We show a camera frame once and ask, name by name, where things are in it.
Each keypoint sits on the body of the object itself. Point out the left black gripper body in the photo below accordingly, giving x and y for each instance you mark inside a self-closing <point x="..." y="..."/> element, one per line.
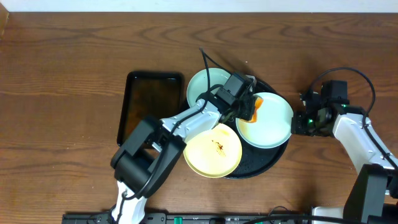
<point x="246" y="106"/>

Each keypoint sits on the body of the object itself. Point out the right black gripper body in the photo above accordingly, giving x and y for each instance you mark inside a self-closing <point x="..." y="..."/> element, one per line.
<point x="307" y="124"/>

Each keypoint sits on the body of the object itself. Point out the green and orange sponge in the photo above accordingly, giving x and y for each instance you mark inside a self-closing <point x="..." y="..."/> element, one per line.
<point x="257" y="105"/>

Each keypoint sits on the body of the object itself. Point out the light blue plate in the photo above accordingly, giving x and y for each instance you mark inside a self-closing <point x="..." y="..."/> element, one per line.
<point x="273" y="125"/>
<point x="198" y="83"/>

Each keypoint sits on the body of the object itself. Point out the light blue plate top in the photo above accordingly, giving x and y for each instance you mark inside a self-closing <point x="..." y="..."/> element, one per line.
<point x="198" y="83"/>

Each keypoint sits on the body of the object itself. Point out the pale yellow plate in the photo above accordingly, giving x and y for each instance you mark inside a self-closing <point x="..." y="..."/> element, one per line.
<point x="214" y="153"/>

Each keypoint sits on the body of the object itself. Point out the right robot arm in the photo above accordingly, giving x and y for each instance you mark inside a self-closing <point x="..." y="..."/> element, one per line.
<point x="376" y="167"/>

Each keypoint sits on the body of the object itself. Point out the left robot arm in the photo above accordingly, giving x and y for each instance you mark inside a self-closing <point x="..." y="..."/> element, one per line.
<point x="146" y="158"/>

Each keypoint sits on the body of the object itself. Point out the black rectangular water tray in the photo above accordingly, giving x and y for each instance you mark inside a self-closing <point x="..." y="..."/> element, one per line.
<point x="158" y="94"/>

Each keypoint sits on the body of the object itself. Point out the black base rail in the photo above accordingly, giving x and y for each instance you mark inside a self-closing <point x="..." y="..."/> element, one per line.
<point x="159" y="218"/>

